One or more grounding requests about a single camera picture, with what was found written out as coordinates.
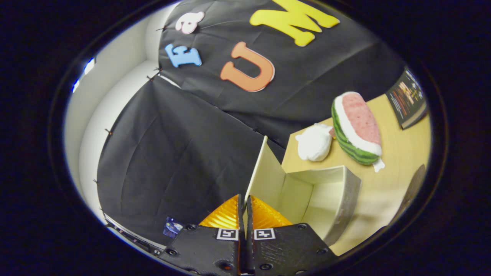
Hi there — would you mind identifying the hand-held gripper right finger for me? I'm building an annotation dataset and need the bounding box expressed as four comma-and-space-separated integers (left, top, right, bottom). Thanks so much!
245, 195, 338, 276

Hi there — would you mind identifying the white plush toy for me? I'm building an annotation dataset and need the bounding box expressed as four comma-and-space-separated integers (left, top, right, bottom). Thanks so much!
295, 123, 334, 162

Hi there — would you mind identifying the watermelon slice plush toy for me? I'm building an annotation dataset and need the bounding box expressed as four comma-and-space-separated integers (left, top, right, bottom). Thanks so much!
331, 91, 385, 173

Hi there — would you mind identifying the black cover book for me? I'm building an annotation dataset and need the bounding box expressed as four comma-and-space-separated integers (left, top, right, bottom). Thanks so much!
386, 67, 428, 130

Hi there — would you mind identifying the brown fuzzy shoe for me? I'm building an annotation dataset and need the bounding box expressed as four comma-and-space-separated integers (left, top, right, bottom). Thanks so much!
391, 164, 426, 223

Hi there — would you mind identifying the small blue printed object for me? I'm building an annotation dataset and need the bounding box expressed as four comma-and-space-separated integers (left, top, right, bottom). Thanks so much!
163, 217, 184, 238

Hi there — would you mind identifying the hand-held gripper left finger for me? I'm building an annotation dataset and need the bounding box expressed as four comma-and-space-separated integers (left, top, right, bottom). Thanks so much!
159, 194, 246, 276

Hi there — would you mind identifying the grey storage box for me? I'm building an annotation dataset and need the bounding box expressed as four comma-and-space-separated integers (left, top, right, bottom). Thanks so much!
244, 135, 362, 246

